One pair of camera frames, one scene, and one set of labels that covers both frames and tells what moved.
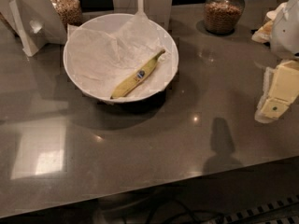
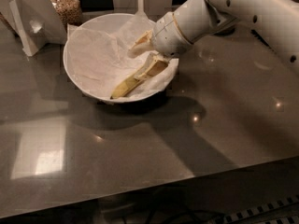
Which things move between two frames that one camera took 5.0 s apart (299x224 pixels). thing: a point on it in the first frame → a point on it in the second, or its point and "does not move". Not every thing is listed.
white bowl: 121,57 does not move
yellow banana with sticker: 137,76 does not move
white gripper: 286,32 → 165,36
